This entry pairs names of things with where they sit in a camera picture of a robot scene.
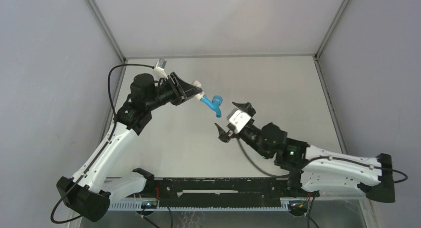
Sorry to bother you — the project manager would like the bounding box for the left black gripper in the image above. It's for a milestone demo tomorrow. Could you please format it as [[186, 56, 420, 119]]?
[[145, 72, 202, 111]]

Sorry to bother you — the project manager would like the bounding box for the blue plastic water faucet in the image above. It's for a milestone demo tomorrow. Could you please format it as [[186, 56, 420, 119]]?
[[200, 95, 223, 118]]

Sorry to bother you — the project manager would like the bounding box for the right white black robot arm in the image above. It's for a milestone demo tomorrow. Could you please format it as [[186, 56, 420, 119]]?
[[216, 102, 396, 203]]

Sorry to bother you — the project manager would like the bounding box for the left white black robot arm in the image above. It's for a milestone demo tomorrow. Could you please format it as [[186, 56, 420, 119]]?
[[56, 73, 203, 222]]

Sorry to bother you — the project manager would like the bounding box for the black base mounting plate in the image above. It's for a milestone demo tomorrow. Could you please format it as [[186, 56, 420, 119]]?
[[131, 168, 320, 209]]

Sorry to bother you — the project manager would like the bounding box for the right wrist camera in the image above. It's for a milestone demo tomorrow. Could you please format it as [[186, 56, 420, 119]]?
[[227, 109, 252, 134]]

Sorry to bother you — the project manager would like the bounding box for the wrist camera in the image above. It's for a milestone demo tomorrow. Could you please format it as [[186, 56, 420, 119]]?
[[227, 109, 252, 134], [153, 58, 168, 79]]

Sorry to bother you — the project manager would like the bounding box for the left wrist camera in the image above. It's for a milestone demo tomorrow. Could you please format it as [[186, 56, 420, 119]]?
[[153, 58, 168, 79]]

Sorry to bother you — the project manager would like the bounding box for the aluminium frame rail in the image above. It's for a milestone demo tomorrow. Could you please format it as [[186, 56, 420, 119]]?
[[74, 177, 374, 201]]

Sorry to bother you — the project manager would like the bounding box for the white slotted cable duct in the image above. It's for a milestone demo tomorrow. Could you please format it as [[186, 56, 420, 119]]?
[[108, 200, 290, 212]]

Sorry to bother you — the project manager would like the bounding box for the left black camera cable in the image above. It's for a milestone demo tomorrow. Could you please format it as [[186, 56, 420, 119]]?
[[50, 64, 155, 225]]

